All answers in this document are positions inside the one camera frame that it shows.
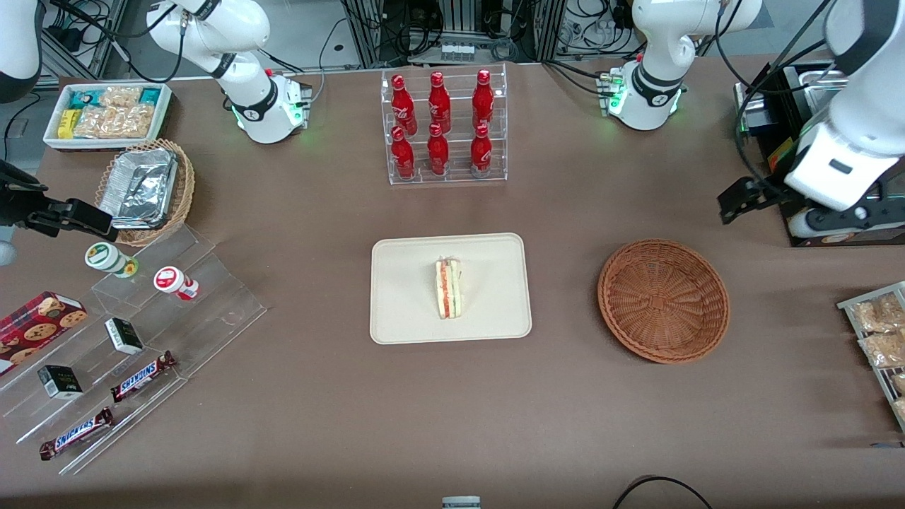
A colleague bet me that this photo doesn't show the aluminium foil container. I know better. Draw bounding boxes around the aluminium foil container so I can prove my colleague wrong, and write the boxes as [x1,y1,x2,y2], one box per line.
[99,147,179,231]

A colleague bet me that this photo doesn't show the small black box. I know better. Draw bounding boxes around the small black box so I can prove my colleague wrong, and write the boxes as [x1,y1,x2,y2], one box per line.
[37,365,84,401]
[104,317,145,356]

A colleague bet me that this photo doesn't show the clear cracker bag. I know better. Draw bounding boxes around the clear cracker bag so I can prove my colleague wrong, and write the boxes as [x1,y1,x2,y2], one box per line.
[99,86,142,108]
[73,105,156,140]

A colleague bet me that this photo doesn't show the black food warmer machine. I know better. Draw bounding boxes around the black food warmer machine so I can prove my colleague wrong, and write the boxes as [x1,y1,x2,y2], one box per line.
[734,60,905,248]

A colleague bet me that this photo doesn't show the black table cable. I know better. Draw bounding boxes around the black table cable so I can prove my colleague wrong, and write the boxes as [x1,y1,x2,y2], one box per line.
[612,475,713,509]

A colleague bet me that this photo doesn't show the cream plastic tray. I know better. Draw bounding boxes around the cream plastic tray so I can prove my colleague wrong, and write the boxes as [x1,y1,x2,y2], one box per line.
[370,233,533,346]

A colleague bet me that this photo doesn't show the red cola bottle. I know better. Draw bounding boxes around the red cola bottle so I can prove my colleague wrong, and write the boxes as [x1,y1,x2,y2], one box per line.
[390,74,418,136]
[427,122,450,177]
[427,71,452,135]
[470,124,494,177]
[472,69,495,131]
[390,126,416,181]

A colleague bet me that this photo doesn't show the white snack bin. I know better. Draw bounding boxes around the white snack bin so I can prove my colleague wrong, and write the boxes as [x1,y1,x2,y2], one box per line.
[42,81,174,153]

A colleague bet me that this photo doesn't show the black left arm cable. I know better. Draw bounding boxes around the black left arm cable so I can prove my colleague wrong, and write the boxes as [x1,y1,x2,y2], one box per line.
[714,0,849,206]

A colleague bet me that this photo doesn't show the aluminium equipment rack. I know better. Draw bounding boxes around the aluminium equipment rack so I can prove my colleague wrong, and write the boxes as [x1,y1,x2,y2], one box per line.
[339,0,566,68]

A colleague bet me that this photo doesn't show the green sunflower lidded cup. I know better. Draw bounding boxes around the green sunflower lidded cup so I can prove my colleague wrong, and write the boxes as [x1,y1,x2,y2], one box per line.
[84,242,139,279]

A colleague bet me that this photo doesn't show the clear acrylic bottle rack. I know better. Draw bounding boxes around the clear acrylic bottle rack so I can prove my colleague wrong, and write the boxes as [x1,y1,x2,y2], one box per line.
[380,62,508,187]

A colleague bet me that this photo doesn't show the red tartan cookie box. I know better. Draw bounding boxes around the red tartan cookie box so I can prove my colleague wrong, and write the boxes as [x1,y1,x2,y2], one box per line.
[0,291,89,378]

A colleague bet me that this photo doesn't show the triangle sandwich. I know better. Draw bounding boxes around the triangle sandwich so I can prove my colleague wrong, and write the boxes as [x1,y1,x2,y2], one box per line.
[433,257,465,320]

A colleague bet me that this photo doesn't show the brown wicker basket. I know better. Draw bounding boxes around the brown wicker basket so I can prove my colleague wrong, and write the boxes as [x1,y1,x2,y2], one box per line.
[597,239,730,365]

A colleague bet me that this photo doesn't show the Snickers chocolate bar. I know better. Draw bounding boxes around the Snickers chocolate bar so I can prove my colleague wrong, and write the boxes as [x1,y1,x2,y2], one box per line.
[110,351,177,404]
[39,407,115,462]

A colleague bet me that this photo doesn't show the clear acrylic stepped shelf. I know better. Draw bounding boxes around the clear acrylic stepped shelf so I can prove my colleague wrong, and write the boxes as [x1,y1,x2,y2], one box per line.
[0,225,268,476]

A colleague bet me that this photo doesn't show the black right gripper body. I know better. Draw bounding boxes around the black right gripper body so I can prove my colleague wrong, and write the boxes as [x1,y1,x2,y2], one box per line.
[0,161,47,227]

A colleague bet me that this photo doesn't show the red lidded cup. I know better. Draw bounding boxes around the red lidded cup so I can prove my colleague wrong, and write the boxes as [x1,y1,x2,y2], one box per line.
[153,266,200,302]

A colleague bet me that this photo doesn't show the tray of packaged snacks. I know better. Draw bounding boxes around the tray of packaged snacks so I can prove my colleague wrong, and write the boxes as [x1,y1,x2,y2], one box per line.
[837,281,905,433]

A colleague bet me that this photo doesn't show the light wicker basket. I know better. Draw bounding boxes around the light wicker basket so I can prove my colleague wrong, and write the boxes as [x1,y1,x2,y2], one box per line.
[94,138,196,247]

